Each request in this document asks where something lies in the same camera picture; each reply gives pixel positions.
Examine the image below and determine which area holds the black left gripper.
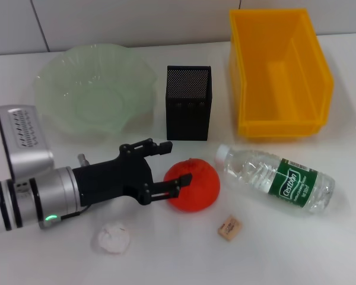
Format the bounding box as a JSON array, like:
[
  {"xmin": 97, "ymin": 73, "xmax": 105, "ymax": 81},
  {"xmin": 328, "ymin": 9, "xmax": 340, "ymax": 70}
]
[{"xmin": 72, "ymin": 138, "xmax": 193, "ymax": 207}]

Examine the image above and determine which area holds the red pomegranate toy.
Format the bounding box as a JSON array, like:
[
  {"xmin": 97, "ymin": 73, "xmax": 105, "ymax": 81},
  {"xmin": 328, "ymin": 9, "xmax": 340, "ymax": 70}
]
[{"xmin": 163, "ymin": 158, "xmax": 221, "ymax": 212}]

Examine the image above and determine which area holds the white paper ball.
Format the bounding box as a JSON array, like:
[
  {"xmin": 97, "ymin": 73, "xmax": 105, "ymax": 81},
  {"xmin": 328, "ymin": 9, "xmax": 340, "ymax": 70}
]
[{"xmin": 96, "ymin": 221, "xmax": 131, "ymax": 255}]

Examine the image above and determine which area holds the clear green-label water bottle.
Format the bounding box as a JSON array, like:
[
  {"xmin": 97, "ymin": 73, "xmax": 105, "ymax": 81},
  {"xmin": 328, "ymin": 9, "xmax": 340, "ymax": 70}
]
[{"xmin": 215, "ymin": 144, "xmax": 336, "ymax": 215}]

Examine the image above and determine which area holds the black mesh pen holder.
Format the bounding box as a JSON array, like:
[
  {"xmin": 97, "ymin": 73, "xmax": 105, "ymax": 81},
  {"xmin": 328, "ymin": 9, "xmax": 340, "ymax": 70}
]
[{"xmin": 165, "ymin": 65, "xmax": 213, "ymax": 141}]

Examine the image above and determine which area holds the small beige eraser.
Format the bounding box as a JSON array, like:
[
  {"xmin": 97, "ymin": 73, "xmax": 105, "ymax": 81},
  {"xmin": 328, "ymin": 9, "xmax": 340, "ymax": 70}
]
[{"xmin": 217, "ymin": 214, "xmax": 243, "ymax": 242}]

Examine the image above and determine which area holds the green glass fruit plate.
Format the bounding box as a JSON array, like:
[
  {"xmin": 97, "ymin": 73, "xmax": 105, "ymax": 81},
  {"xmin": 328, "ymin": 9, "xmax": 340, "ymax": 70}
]
[{"xmin": 32, "ymin": 43, "xmax": 158, "ymax": 143}]

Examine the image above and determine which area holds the yellow plastic bin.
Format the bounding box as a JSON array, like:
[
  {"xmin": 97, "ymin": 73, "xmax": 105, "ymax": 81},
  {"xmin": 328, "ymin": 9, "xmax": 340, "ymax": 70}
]
[{"xmin": 228, "ymin": 8, "xmax": 335, "ymax": 140}]

